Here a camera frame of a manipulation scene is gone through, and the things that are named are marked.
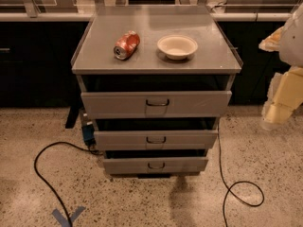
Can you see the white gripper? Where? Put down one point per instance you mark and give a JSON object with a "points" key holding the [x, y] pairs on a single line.
{"points": [[293, 46]]}

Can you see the grey bottom drawer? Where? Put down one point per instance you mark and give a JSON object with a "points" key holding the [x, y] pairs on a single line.
{"points": [[155, 165]]}

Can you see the grey drawer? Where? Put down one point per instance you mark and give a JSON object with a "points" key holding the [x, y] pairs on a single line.
{"points": [[155, 104], [155, 140], [155, 165]]}

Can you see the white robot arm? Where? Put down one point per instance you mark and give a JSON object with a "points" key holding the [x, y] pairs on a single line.
{"points": [[287, 41]]}

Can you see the grey middle drawer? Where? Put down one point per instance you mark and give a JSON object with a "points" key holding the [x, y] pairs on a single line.
{"points": [[155, 140]]}

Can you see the grey top drawer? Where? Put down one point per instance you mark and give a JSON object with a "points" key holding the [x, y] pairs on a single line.
{"points": [[155, 104]]}

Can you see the grey drawer cabinet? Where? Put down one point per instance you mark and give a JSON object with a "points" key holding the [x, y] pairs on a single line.
{"points": [[212, 67]]}

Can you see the white paper bowl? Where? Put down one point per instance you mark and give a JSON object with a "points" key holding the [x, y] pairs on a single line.
{"points": [[177, 47]]}

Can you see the crushed red soda can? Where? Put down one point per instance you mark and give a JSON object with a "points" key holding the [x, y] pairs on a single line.
{"points": [[126, 45]]}

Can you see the blue power adapter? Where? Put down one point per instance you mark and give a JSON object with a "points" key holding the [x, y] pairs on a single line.
{"points": [[88, 135]]}

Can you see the blue tape cross mark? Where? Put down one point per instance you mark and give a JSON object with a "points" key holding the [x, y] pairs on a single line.
{"points": [[67, 221]]}

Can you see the dark lower wall cabinets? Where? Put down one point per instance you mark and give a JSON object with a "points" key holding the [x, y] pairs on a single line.
{"points": [[35, 69]]}

